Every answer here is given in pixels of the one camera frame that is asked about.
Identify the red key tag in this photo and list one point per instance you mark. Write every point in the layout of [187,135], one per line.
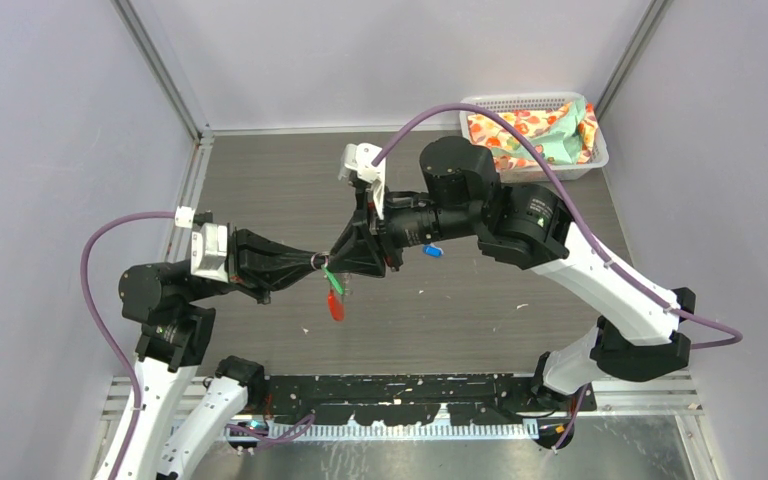
[336,306]

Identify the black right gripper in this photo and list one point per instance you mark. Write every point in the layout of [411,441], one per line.
[354,251]

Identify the blue key tag key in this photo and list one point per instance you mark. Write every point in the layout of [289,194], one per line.
[433,251]

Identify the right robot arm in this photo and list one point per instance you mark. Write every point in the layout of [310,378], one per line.
[636,337]

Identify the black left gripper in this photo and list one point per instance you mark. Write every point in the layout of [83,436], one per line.
[258,263]

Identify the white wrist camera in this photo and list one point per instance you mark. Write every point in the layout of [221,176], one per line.
[208,244]
[359,159]

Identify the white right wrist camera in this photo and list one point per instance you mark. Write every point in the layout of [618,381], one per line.
[359,159]

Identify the green key tag key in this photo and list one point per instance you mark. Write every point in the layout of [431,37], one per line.
[335,282]

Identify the colourful patterned cloth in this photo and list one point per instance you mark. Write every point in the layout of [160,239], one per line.
[564,135]

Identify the white plastic basket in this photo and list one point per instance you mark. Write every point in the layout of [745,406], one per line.
[504,103]

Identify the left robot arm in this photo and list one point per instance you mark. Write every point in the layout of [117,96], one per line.
[175,331]

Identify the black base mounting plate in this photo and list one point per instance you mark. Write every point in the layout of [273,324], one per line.
[404,400]

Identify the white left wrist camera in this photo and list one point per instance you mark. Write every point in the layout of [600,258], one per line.
[208,244]

